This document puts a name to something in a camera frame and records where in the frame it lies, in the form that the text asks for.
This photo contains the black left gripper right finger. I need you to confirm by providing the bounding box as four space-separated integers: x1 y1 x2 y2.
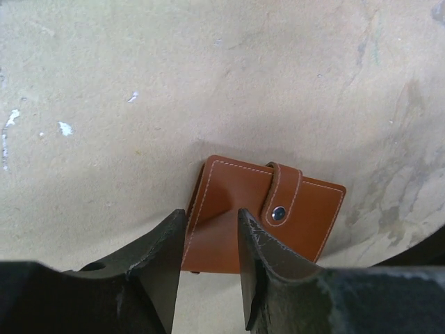
238 209 444 333

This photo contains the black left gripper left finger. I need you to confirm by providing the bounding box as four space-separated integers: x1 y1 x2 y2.
1 209 186 333

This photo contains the brown leather card holder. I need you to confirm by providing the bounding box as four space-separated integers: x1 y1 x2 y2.
181 155 346 273

